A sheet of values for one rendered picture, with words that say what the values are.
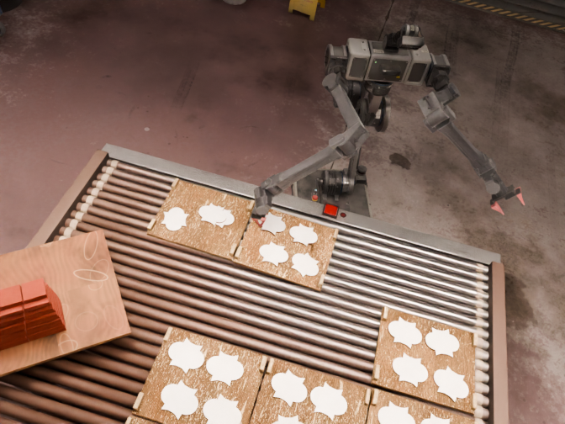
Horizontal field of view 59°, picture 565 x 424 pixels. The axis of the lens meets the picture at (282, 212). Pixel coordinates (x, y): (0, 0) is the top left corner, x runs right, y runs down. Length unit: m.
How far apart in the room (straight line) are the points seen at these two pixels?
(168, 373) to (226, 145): 2.38
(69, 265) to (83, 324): 0.27
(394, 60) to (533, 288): 2.09
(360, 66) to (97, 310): 1.58
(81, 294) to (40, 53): 3.29
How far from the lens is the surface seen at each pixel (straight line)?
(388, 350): 2.18
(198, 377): 2.02
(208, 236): 2.32
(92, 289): 2.11
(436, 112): 2.13
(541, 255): 4.17
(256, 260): 2.26
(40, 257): 2.24
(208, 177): 2.58
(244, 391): 2.01
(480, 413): 2.25
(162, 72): 4.73
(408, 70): 2.57
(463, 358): 2.29
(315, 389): 2.03
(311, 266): 2.27
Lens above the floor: 2.84
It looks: 51 degrees down
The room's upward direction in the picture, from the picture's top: 11 degrees clockwise
